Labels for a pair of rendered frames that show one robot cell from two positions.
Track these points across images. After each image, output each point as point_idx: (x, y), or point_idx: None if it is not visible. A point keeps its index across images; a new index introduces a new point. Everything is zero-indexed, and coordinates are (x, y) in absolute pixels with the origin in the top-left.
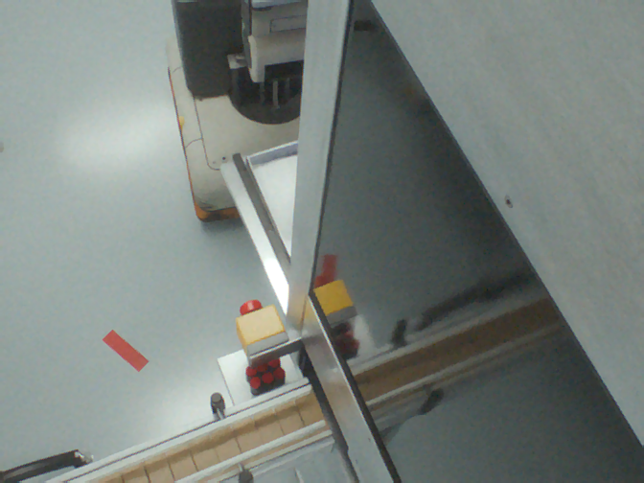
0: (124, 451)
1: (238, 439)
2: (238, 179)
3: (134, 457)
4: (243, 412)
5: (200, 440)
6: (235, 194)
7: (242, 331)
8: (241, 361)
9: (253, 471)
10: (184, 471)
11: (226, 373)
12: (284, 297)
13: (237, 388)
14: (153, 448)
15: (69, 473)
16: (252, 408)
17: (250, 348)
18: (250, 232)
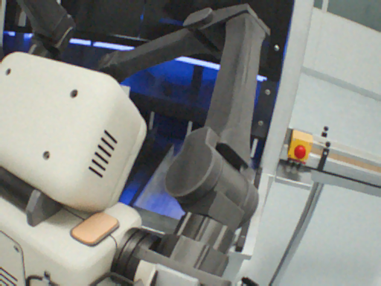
0: (361, 169)
1: (319, 151)
2: (246, 241)
3: (360, 156)
4: (317, 144)
5: (333, 158)
6: (255, 235)
7: (312, 138)
8: (301, 179)
9: (318, 142)
10: (341, 156)
11: (309, 180)
12: (264, 185)
13: (307, 174)
14: (353, 154)
15: (379, 174)
16: (313, 142)
17: (311, 133)
18: (260, 215)
